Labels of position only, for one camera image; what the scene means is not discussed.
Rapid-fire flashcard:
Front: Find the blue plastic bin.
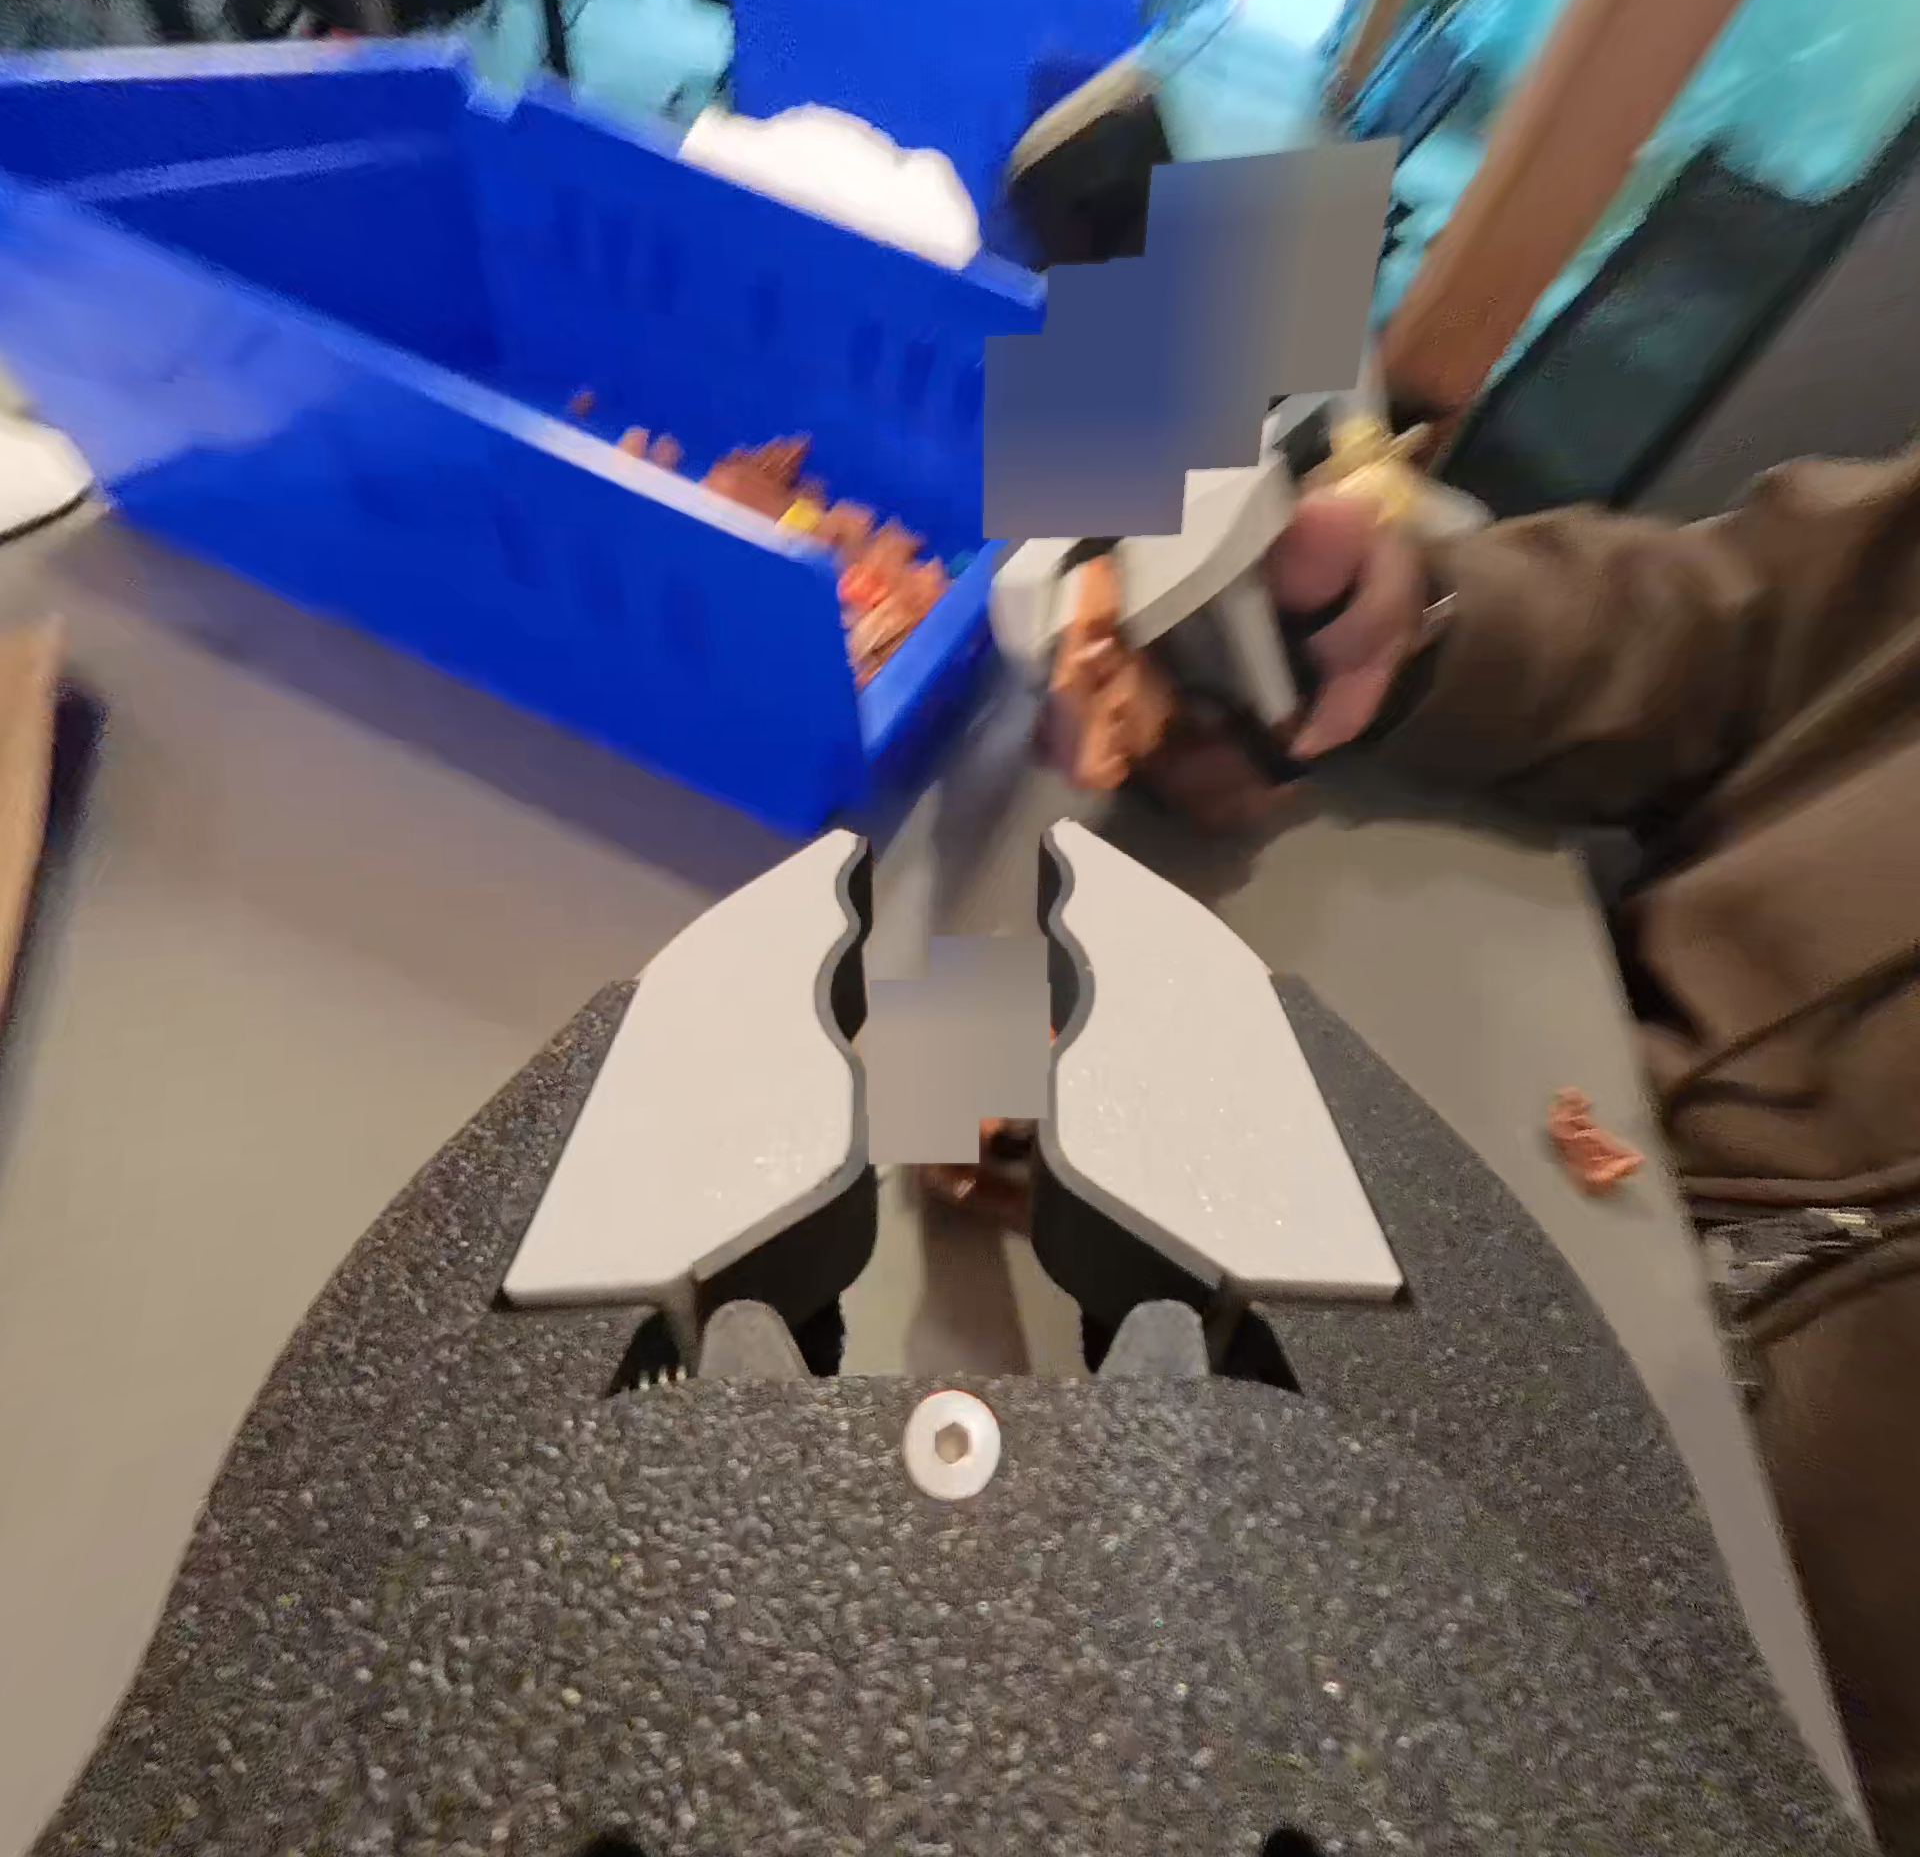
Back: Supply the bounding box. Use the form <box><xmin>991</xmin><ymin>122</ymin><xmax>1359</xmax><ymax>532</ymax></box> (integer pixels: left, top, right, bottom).
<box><xmin>0</xmin><ymin>36</ymin><xmax>1052</xmax><ymax>838</ymax></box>

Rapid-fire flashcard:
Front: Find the white crumpled bag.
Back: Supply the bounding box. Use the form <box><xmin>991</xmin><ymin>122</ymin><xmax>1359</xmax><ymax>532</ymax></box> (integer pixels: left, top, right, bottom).
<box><xmin>679</xmin><ymin>102</ymin><xmax>993</xmax><ymax>267</ymax></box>

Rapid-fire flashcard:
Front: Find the person's right forearm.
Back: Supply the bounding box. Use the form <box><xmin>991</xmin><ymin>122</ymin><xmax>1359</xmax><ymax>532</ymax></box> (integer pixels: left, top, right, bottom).
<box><xmin>1387</xmin><ymin>447</ymin><xmax>1920</xmax><ymax>838</ymax></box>

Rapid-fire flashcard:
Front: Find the black office chair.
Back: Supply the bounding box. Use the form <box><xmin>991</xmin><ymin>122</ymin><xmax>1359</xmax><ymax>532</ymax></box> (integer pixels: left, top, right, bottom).
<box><xmin>1440</xmin><ymin>147</ymin><xmax>1920</xmax><ymax>524</ymax></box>

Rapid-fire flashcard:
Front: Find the white metal stand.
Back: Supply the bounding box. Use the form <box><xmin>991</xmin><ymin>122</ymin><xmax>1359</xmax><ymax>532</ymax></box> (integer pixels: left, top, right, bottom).
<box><xmin>0</xmin><ymin>411</ymin><xmax>99</xmax><ymax>544</ymax></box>

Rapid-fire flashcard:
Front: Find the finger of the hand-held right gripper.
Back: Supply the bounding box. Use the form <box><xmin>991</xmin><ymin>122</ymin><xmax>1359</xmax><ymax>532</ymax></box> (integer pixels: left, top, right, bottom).
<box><xmin>1116</xmin><ymin>465</ymin><xmax>1329</xmax><ymax>665</ymax></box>
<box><xmin>991</xmin><ymin>532</ymin><xmax>1136</xmax><ymax>694</ymax></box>

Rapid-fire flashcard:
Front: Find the pile of brown toy bricks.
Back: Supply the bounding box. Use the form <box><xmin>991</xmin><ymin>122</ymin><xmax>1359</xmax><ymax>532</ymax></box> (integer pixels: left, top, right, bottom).
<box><xmin>564</xmin><ymin>387</ymin><xmax>956</xmax><ymax>688</ymax></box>

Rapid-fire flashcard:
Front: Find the printed cardboard box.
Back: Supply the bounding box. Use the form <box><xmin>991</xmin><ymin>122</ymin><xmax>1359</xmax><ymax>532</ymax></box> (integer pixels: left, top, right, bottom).
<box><xmin>0</xmin><ymin>612</ymin><xmax>68</xmax><ymax>1019</ymax></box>

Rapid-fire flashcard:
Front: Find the stack of blue bins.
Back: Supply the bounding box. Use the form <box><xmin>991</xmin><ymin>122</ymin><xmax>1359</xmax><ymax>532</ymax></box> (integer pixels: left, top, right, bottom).
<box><xmin>731</xmin><ymin>0</ymin><xmax>1159</xmax><ymax>163</ymax></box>

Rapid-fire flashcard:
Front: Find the small brown toy brick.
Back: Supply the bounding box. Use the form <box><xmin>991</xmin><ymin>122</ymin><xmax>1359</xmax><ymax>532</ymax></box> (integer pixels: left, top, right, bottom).
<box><xmin>1542</xmin><ymin>1090</ymin><xmax>1651</xmax><ymax>1196</ymax></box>

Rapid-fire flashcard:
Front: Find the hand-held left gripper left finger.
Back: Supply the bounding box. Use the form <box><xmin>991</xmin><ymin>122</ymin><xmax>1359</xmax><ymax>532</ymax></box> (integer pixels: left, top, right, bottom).
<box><xmin>498</xmin><ymin>829</ymin><xmax>883</xmax><ymax>1385</ymax></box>

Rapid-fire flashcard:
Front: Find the wooden pillar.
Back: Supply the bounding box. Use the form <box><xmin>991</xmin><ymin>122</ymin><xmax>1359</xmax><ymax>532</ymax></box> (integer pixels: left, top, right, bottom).
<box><xmin>1375</xmin><ymin>0</ymin><xmax>1778</xmax><ymax>434</ymax></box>

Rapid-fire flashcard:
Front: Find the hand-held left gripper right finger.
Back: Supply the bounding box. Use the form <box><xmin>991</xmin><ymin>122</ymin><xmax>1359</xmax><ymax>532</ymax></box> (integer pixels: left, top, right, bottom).
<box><xmin>1032</xmin><ymin>820</ymin><xmax>1410</xmax><ymax>1385</ymax></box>

